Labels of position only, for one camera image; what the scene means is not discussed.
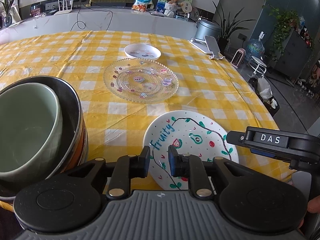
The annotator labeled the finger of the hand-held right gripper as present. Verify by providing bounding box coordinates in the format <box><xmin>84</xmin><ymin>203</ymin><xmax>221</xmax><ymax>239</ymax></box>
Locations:
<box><xmin>250</xmin><ymin>148</ymin><xmax>292</xmax><ymax>161</ymax></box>
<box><xmin>226</xmin><ymin>131</ymin><xmax>250</xmax><ymax>147</ymax></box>

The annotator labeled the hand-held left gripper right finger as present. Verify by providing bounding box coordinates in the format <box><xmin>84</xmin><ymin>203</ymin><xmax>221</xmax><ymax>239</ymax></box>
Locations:
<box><xmin>168</xmin><ymin>145</ymin><xmax>253</xmax><ymax>197</ymax></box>

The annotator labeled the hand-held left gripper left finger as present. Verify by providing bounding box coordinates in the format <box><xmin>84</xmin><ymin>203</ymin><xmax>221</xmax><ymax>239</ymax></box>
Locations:
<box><xmin>64</xmin><ymin>146</ymin><xmax>151</xmax><ymax>197</ymax></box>

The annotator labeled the white fruit painted plate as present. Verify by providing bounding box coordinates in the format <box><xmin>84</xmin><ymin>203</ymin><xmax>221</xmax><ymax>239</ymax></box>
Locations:
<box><xmin>142</xmin><ymin>110</ymin><xmax>240</xmax><ymax>190</ymax></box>

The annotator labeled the clear glass plate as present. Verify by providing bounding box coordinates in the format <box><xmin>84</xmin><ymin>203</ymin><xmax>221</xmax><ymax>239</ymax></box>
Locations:
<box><xmin>103</xmin><ymin>58</ymin><xmax>179</xmax><ymax>103</ymax></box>

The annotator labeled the orange steel bowl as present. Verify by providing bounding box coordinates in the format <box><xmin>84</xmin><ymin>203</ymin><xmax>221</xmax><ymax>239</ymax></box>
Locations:
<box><xmin>0</xmin><ymin>75</ymin><xmax>88</xmax><ymax>180</ymax></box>

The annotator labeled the small white plate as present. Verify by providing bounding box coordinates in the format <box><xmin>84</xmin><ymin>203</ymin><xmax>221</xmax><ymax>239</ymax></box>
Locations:
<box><xmin>124</xmin><ymin>43</ymin><xmax>161</xmax><ymax>60</ymax></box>

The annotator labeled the green ceramic bowl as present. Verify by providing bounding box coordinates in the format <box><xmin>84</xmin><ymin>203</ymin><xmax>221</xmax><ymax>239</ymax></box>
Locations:
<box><xmin>0</xmin><ymin>82</ymin><xmax>63</xmax><ymax>183</ymax></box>

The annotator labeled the bin with black bag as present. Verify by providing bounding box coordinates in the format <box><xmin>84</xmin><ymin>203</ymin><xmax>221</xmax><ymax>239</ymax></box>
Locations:
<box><xmin>249</xmin><ymin>76</ymin><xmax>280</xmax><ymax>117</ymax></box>

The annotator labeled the yellow checked tablecloth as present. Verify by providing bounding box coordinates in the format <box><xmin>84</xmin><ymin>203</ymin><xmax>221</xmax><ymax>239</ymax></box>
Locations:
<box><xmin>0</xmin><ymin>30</ymin><xmax>294</xmax><ymax>213</ymax></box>

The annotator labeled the small white heater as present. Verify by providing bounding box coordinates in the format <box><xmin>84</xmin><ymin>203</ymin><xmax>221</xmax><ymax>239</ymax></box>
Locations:
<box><xmin>230</xmin><ymin>48</ymin><xmax>247</xmax><ymax>68</ymax></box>

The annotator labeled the white round stool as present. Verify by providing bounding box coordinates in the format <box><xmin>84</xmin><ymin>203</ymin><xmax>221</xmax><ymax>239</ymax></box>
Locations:
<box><xmin>247</xmin><ymin>56</ymin><xmax>267</xmax><ymax>79</ymax></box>

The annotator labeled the blue water bottle with pump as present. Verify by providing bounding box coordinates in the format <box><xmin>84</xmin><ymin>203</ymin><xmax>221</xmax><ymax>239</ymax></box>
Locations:
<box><xmin>246</xmin><ymin>31</ymin><xmax>265</xmax><ymax>63</ymax></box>

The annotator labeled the potted snake plant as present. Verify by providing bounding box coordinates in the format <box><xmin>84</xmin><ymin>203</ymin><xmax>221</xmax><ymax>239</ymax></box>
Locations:
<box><xmin>212</xmin><ymin>1</ymin><xmax>255</xmax><ymax>53</ymax></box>

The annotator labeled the grey cabinet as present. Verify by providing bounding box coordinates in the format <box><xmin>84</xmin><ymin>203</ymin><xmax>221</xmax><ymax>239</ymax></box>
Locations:
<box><xmin>271</xmin><ymin>27</ymin><xmax>314</xmax><ymax>80</ymax></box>

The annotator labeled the grey metal trash can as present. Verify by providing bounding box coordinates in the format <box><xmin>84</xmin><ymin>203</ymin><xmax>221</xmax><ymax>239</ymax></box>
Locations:
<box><xmin>194</xmin><ymin>18</ymin><xmax>223</xmax><ymax>46</ymax></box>

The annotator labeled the trailing ivy plant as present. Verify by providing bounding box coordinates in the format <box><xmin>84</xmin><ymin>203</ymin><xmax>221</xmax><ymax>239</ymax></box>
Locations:
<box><xmin>262</xmin><ymin>5</ymin><xmax>300</xmax><ymax>63</ymax></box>

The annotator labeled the round hand fan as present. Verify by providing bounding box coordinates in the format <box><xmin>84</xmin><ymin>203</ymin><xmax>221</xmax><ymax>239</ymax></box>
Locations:
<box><xmin>180</xmin><ymin>1</ymin><xmax>193</xmax><ymax>14</ymax></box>

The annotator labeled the white knitted basket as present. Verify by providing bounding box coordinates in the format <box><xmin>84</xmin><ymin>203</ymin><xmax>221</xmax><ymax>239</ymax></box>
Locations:
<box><xmin>164</xmin><ymin>2</ymin><xmax>178</xmax><ymax>18</ymax></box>

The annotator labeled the white marble television console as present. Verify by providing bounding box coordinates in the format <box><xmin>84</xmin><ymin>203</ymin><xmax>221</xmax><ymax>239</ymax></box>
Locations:
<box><xmin>0</xmin><ymin>5</ymin><xmax>198</xmax><ymax>45</ymax></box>

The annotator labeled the blue snack bag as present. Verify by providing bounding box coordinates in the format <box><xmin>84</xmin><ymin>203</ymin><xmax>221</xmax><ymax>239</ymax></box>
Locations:
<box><xmin>132</xmin><ymin>0</ymin><xmax>154</xmax><ymax>12</ymax></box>

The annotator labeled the white router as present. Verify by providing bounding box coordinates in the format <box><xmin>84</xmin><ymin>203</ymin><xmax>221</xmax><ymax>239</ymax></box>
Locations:
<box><xmin>54</xmin><ymin>0</ymin><xmax>74</xmax><ymax>15</ymax></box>

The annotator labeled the white paper bag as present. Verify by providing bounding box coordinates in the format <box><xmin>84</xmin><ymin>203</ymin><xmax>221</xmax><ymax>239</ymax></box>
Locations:
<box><xmin>11</xmin><ymin>5</ymin><xmax>22</xmax><ymax>23</ymax></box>

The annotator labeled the blue glass vase with plant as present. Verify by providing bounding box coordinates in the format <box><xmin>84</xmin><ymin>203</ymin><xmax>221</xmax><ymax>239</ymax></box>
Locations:
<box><xmin>0</xmin><ymin>0</ymin><xmax>23</xmax><ymax>28</ymax></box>

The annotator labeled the black cable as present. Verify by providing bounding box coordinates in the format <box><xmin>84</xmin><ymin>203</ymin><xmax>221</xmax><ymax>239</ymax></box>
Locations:
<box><xmin>71</xmin><ymin>6</ymin><xmax>113</xmax><ymax>30</ymax></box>

